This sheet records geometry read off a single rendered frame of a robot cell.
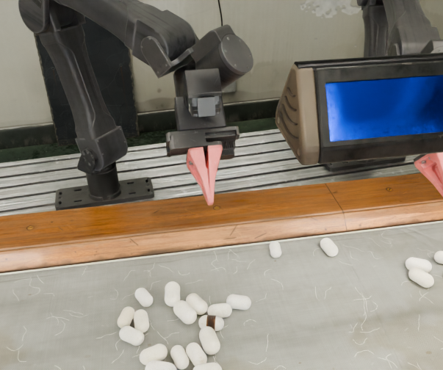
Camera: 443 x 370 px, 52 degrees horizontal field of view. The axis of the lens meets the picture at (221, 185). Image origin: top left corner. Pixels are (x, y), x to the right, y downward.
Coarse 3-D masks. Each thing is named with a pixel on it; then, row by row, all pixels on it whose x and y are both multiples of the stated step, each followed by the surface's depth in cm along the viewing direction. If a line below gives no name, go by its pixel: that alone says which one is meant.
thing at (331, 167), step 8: (360, 160) 106; (368, 160) 106; (376, 160) 107; (384, 160) 107; (392, 160) 107; (400, 160) 108; (328, 168) 105; (336, 168) 104; (344, 168) 105; (352, 168) 105
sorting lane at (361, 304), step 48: (288, 240) 74; (336, 240) 74; (384, 240) 74; (432, 240) 74; (0, 288) 66; (48, 288) 66; (96, 288) 66; (144, 288) 66; (192, 288) 66; (240, 288) 66; (288, 288) 66; (336, 288) 66; (384, 288) 66; (432, 288) 66; (0, 336) 59; (48, 336) 59; (96, 336) 59; (144, 336) 59; (192, 336) 59; (240, 336) 59; (288, 336) 59; (336, 336) 59; (384, 336) 59; (432, 336) 59
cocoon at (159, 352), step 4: (156, 344) 56; (160, 344) 56; (148, 348) 55; (152, 348) 55; (156, 348) 55; (160, 348) 55; (164, 348) 55; (144, 352) 55; (148, 352) 54; (152, 352) 55; (156, 352) 55; (160, 352) 55; (164, 352) 55; (140, 356) 55; (144, 356) 54; (148, 356) 54; (152, 356) 54; (156, 356) 55; (160, 356) 55; (164, 356) 55; (140, 360) 54; (144, 360) 54; (148, 360) 54; (144, 364) 55
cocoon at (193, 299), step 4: (188, 296) 62; (192, 296) 62; (196, 296) 62; (188, 300) 62; (192, 300) 61; (196, 300) 61; (200, 300) 61; (192, 304) 61; (196, 304) 61; (200, 304) 61; (204, 304) 61; (196, 308) 60; (200, 308) 60; (204, 308) 61; (196, 312) 61; (200, 312) 60; (204, 312) 61
